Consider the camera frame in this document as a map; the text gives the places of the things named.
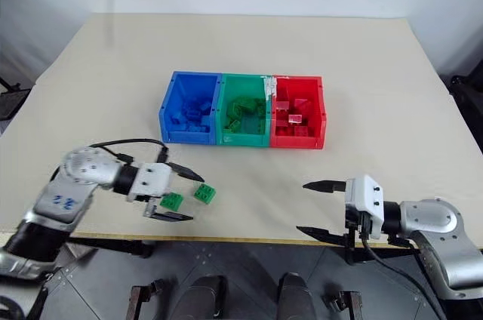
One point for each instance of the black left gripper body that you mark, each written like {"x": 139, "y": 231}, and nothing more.
{"x": 151, "y": 207}

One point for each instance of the dark rounded shape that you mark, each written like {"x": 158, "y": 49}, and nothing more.
{"x": 296, "y": 297}
{"x": 203, "y": 297}

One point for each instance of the red block with white top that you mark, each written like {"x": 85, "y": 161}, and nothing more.
{"x": 295, "y": 119}

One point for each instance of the blue plastic bin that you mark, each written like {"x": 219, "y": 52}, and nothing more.
{"x": 186, "y": 108}

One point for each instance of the white tape strip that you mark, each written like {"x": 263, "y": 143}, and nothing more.
{"x": 270, "y": 88}

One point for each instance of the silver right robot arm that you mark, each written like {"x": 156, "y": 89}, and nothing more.
{"x": 434, "y": 222}

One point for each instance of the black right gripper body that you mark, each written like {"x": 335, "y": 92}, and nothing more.
{"x": 356, "y": 220}

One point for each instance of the red toy block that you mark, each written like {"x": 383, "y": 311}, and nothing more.
{"x": 283, "y": 131}
{"x": 282, "y": 105}
{"x": 302, "y": 131}
{"x": 302, "y": 105}

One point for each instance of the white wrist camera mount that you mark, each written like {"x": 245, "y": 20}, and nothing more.
{"x": 152, "y": 178}
{"x": 368, "y": 199}

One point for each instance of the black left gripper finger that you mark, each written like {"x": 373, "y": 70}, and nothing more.
{"x": 186, "y": 173}
{"x": 171, "y": 216}

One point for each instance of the black metal bracket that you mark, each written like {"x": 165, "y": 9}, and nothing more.
{"x": 347, "y": 305}
{"x": 141, "y": 299}

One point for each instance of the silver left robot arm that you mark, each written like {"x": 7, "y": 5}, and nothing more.
{"x": 75, "y": 180}

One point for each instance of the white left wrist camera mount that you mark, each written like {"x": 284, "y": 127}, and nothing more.
{"x": 152, "y": 178}

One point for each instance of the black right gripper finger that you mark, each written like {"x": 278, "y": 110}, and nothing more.
{"x": 324, "y": 185}
{"x": 320, "y": 234}

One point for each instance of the green toy block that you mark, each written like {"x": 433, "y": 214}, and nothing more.
{"x": 233, "y": 126}
{"x": 205, "y": 193}
{"x": 234, "y": 110}
{"x": 171, "y": 201}

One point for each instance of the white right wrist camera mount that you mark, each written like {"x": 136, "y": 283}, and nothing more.
{"x": 368, "y": 199}

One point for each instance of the dark equipment beside table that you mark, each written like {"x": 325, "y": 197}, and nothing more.
{"x": 468, "y": 108}

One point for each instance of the red plastic bin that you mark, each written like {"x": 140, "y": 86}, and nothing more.
{"x": 313, "y": 108}

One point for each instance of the blue toy block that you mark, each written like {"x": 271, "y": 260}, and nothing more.
{"x": 198, "y": 128}
{"x": 200, "y": 106}

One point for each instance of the black stand beside table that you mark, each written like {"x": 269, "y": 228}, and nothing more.
{"x": 13, "y": 103}

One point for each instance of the dark table frame bar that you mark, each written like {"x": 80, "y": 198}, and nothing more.
{"x": 113, "y": 246}

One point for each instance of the green plastic bin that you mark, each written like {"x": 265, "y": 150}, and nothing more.
{"x": 245, "y": 131}

